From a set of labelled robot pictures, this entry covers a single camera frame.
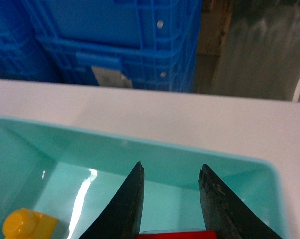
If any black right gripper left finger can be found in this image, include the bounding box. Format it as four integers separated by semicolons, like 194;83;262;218
80;161;145;239

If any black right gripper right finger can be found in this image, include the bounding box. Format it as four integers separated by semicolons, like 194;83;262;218
198;164;281;239

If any red one-stud block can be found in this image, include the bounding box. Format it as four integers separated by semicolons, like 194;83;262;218
136;229;218;239

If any yellow two-stud block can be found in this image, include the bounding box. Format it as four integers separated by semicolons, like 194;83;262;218
2;208;58;239

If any teal plastic tray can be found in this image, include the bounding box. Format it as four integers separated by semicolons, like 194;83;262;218
0;117;290;239

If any lower right blue crate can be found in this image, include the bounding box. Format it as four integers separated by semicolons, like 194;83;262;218
38;37;196;92

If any blue crate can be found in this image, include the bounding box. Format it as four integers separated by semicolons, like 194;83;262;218
22;0;202;51
38;37;196;92
0;0;42;55
0;38;62;83

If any lower middle blue crate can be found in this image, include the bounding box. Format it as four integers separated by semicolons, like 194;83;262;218
0;38;62;83

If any upper right blue crate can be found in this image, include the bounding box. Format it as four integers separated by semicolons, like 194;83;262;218
22;0;202;51

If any upper middle blue crate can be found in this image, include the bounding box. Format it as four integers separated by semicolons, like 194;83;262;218
0;0;42;55

